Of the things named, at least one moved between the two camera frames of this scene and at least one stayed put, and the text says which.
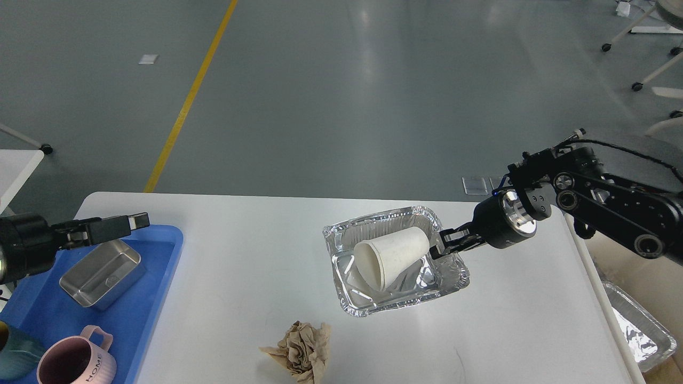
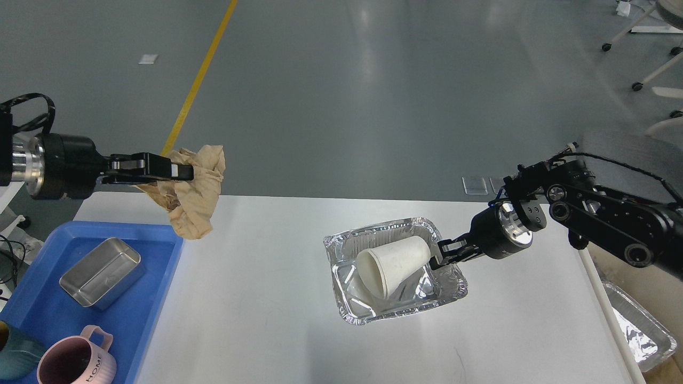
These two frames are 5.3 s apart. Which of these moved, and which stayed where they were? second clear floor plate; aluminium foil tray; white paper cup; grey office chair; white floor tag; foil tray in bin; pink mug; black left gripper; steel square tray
Moved: aluminium foil tray; black left gripper; white paper cup
Stayed: grey office chair; second clear floor plate; steel square tray; pink mug; foil tray in bin; white floor tag
